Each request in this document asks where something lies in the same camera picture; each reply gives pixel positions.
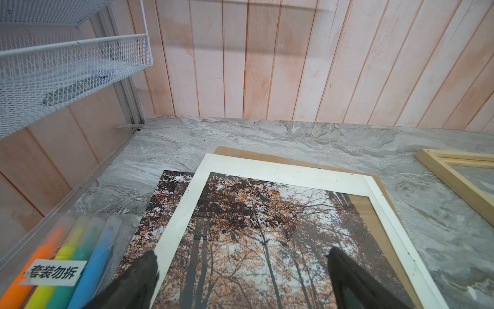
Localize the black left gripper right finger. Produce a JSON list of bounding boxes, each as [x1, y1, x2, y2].
[[327, 247, 410, 309]]

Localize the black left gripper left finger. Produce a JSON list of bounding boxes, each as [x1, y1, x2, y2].
[[84, 251, 159, 309]]

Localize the white picture mat board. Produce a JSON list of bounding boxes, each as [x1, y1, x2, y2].
[[154, 153, 448, 308]]

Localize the autumn forest photo print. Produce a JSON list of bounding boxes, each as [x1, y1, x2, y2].
[[112, 169, 416, 309]]

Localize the light wooden picture frame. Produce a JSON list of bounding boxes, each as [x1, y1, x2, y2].
[[416, 149, 493, 224]]

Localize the brown cardboard backing board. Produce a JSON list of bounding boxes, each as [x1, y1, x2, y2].
[[215, 146, 423, 308]]

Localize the pack of coloured highlighters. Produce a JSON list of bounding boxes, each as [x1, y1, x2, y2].
[[1, 213, 139, 308]]

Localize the white wire mesh shelf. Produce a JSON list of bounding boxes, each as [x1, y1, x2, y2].
[[1, 1, 153, 138]]

